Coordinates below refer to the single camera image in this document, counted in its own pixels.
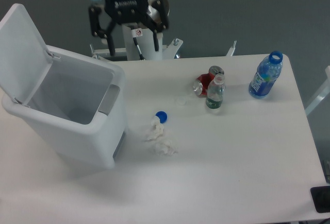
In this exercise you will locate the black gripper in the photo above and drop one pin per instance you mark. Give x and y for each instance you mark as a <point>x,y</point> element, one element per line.
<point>126,12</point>

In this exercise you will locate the white trash can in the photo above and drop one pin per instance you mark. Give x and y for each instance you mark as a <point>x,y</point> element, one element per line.
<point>73,102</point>

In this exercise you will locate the clear bottle cap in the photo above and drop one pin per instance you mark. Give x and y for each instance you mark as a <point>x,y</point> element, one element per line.
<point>180,101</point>

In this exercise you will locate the crushed red soda can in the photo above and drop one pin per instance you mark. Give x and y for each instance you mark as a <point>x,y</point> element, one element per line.
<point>202,82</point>

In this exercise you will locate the blue bottle cap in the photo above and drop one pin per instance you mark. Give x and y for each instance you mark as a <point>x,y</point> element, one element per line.
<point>162,115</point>

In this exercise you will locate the crumpled white tissue upper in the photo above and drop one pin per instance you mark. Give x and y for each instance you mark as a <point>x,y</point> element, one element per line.
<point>156,131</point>

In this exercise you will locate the crumpled white tissue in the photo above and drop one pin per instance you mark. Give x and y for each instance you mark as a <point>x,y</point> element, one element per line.
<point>156,131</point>
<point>165,147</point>

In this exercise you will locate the small clear green-label bottle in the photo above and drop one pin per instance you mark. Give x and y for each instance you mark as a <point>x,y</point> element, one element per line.
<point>215,92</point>

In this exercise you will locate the crumpled white tissue lower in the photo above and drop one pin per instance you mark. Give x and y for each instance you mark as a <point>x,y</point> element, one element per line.
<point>165,147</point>

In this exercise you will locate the large blue drink bottle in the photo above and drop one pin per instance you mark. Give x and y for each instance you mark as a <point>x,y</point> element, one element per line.
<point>266,75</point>

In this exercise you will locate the black device at edge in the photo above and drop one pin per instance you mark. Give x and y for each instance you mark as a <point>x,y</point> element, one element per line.
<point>320,196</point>

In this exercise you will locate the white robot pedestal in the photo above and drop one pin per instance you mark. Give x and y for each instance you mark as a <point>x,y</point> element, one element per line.
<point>139,45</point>

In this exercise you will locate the white frame right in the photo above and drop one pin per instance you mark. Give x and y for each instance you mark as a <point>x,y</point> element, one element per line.
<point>320,94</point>

